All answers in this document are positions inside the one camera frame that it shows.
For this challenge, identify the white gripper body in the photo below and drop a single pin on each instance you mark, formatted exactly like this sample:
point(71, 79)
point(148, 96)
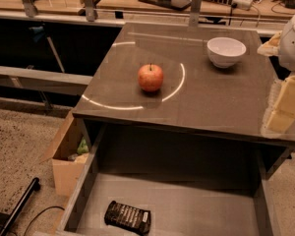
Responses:
point(294, 48)

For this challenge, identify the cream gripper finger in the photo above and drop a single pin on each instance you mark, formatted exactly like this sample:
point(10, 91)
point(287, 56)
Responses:
point(280, 112)
point(270, 47)

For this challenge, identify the black rxbar chocolate wrapper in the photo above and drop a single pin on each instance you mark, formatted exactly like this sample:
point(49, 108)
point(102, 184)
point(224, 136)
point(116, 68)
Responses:
point(130, 218)

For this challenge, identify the dark counter cabinet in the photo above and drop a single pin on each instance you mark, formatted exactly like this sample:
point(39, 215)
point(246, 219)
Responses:
point(195, 96)

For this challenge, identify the grey open top drawer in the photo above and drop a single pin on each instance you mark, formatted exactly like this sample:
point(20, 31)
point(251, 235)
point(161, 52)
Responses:
point(191, 185)

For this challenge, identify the white ceramic bowl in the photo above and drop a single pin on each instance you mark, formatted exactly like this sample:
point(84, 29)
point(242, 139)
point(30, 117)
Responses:
point(224, 52)

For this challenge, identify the red apple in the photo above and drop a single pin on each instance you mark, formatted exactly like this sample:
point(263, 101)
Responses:
point(150, 77)

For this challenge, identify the green item in box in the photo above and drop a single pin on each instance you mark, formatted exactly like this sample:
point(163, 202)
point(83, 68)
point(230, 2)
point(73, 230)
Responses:
point(82, 147)

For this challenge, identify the cardboard box on floor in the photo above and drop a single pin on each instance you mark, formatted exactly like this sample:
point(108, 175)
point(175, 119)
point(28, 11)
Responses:
point(63, 153)

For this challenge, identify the black bar on floor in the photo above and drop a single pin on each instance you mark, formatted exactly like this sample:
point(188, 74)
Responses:
point(33, 186)

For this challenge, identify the metal bracket right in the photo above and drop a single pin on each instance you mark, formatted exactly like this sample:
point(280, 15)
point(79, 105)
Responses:
point(195, 12)

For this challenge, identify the metal bracket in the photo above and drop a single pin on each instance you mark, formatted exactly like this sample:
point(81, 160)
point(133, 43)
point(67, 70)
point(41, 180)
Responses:
point(195, 12)
point(30, 8)
point(91, 14)

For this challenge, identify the metal bracket middle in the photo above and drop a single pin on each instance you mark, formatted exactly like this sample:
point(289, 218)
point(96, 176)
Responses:
point(91, 14)

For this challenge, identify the metal bracket left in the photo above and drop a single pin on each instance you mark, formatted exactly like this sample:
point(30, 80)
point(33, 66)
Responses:
point(30, 8)

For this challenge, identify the grey metal rail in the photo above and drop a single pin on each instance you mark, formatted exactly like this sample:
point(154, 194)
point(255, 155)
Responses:
point(21, 78)

